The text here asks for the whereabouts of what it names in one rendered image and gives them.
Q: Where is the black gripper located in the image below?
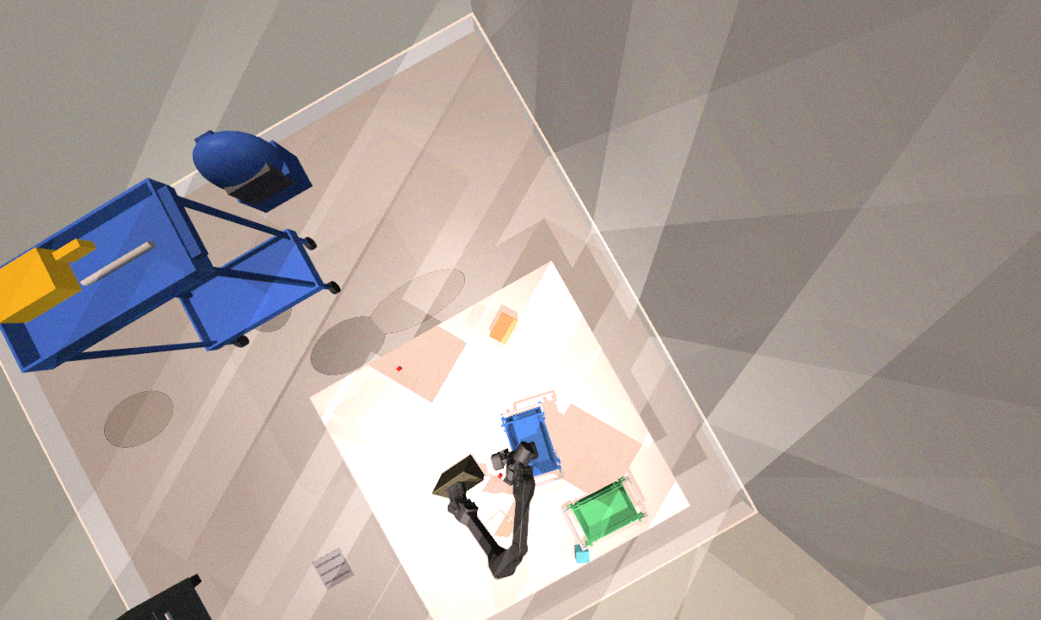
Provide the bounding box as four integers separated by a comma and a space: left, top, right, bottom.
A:
491, 442, 538, 470

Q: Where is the small light blue block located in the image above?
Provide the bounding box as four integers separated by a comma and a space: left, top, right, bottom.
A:
573, 544, 590, 563

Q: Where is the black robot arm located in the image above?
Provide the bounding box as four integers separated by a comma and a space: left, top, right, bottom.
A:
445, 442, 536, 580

